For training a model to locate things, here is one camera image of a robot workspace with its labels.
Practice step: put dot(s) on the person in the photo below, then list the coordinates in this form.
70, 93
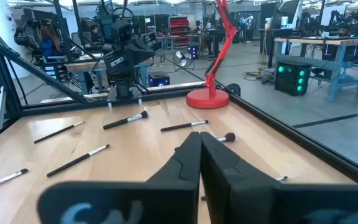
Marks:
50, 43

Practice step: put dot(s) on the blue-legged wooden workbench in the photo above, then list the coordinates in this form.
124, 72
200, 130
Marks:
82, 66
337, 63

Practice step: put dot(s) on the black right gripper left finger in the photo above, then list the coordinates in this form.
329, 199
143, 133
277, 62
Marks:
179, 193

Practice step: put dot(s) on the black rounded frame clamp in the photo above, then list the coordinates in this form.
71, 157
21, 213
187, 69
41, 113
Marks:
233, 89

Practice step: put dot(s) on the black brush silver ferrule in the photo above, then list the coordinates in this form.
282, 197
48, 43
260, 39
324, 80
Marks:
78, 160
184, 125
3, 180

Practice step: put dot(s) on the small floor fan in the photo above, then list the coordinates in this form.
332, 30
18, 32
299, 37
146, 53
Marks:
182, 59

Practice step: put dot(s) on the thick black powder brush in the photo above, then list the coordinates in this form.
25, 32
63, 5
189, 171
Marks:
125, 119

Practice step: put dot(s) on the thin black makeup brush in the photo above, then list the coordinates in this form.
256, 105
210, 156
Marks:
59, 132

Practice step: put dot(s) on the red bin shelf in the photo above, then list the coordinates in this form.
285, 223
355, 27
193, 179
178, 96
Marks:
179, 31

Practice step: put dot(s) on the red desk lamp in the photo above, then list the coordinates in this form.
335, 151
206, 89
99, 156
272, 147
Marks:
208, 99

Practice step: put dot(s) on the computer tower green lights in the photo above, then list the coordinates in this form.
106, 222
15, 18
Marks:
291, 77

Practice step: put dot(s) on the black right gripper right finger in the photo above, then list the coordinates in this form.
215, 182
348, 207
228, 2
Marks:
228, 193

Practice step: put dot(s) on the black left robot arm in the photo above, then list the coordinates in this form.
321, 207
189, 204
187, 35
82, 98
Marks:
123, 87

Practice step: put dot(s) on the fluffy-headed black makeup brush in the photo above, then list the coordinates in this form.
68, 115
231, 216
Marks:
228, 137

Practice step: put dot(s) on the computer tower blue lights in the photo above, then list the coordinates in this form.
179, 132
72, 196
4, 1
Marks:
193, 51
158, 79

